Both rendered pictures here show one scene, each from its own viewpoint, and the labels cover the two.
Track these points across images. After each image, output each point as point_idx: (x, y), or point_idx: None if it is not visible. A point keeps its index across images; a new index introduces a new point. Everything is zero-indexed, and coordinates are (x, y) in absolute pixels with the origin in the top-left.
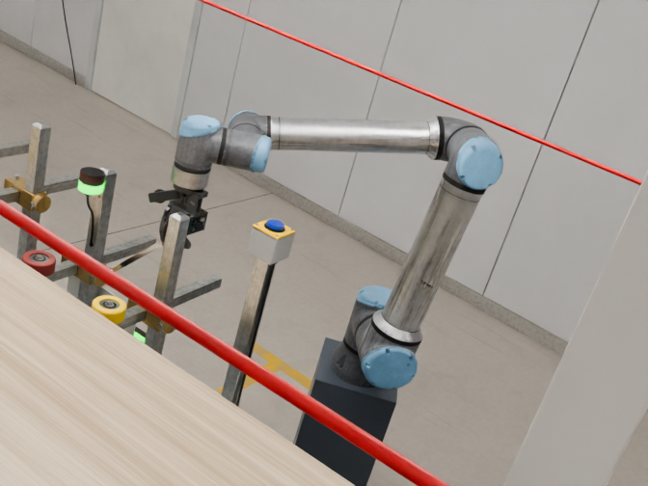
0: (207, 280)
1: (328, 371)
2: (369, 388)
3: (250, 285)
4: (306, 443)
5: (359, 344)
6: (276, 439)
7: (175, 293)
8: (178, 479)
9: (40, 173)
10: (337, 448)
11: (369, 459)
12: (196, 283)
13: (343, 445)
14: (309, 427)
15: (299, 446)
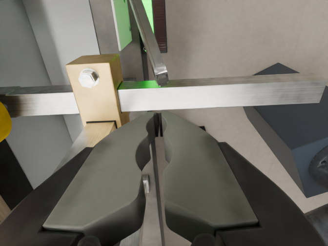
0: (286, 92)
1: (314, 150)
2: (313, 180)
3: None
4: (262, 120)
5: (321, 226)
6: None
7: (176, 98)
8: None
9: None
10: (269, 138)
11: (275, 154)
12: (249, 92)
13: (273, 144)
14: (268, 126)
15: (258, 114)
